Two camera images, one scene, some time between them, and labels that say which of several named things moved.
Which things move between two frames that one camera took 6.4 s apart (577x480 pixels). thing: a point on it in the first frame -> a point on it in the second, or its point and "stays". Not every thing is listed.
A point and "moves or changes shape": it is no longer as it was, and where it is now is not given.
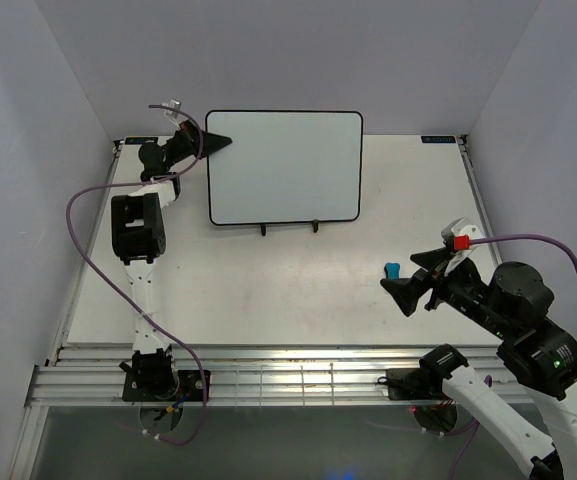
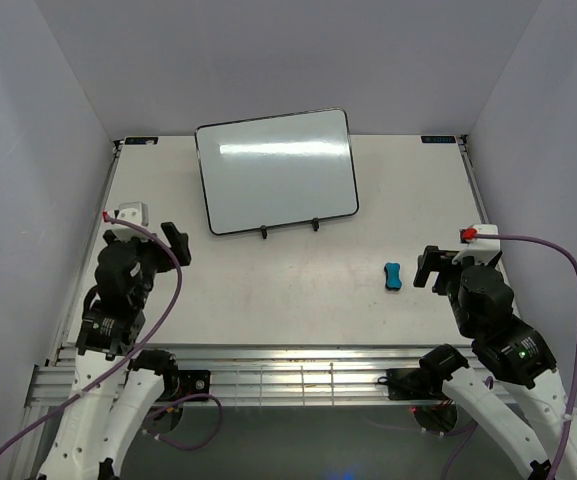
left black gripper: (212, 143) -> (178, 241)
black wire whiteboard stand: (263, 225) stays
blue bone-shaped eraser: (392, 270) stays
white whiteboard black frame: (286, 166) moves or changes shape
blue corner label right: (438, 139) stays
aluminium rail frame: (237, 377) stays
